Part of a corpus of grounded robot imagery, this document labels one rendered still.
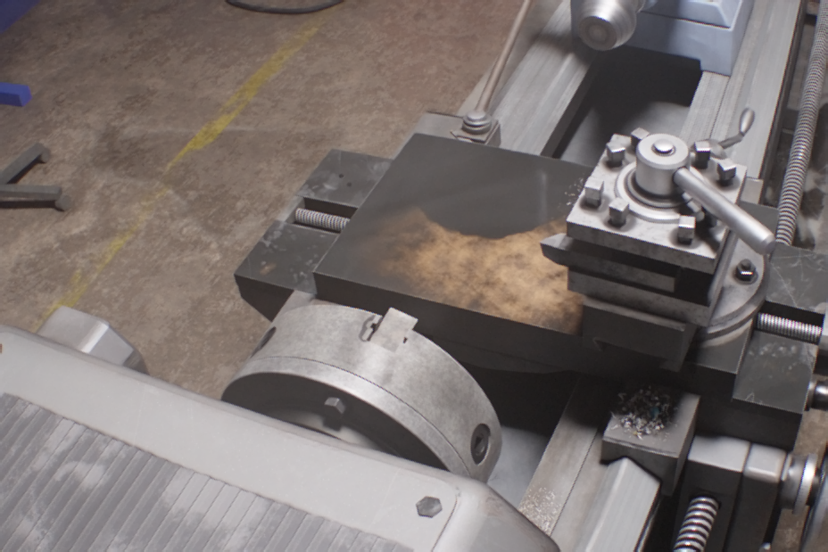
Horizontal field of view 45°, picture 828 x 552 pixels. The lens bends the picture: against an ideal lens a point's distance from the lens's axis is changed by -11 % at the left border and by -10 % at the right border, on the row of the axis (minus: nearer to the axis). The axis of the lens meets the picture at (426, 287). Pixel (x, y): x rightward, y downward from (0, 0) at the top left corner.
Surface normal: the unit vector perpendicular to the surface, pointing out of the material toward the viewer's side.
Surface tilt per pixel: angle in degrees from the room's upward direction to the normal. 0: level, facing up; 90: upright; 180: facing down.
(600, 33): 90
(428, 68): 0
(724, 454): 0
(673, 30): 90
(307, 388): 90
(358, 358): 12
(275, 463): 0
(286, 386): 90
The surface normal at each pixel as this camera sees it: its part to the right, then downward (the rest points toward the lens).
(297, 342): -0.35, -0.75
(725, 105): -0.10, -0.72
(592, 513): -0.71, -0.66
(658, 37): -0.40, 0.66
